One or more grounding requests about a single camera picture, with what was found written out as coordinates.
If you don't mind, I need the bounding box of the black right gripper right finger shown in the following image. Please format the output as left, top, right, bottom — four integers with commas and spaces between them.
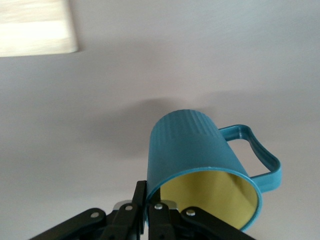
147, 186, 256, 240

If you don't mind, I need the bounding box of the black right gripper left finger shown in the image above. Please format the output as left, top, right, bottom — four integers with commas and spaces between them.
29, 180, 148, 240

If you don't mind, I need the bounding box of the teal cup with yellow inside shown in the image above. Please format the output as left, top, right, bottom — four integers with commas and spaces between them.
146, 109, 284, 231

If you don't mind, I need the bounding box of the bamboo cutting board, metal handle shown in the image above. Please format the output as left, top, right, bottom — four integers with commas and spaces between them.
0, 0, 79, 59

